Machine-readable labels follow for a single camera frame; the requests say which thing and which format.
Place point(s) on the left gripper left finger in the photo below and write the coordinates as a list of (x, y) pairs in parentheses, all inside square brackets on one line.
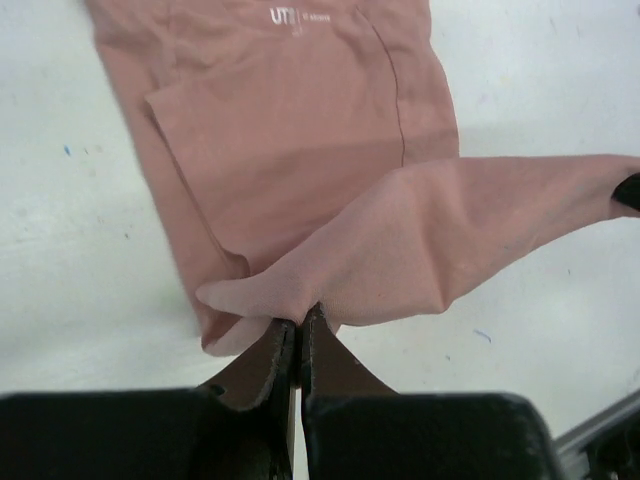
[(245, 425)]

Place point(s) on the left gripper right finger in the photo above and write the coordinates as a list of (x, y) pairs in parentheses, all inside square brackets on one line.
[(339, 398)]

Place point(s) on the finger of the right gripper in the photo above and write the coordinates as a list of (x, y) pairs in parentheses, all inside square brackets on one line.
[(627, 193)]

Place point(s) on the pink t shirt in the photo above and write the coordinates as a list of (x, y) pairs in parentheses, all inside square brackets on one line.
[(307, 152)]

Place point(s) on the aluminium rail frame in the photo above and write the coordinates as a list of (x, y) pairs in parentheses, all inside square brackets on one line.
[(606, 446)]

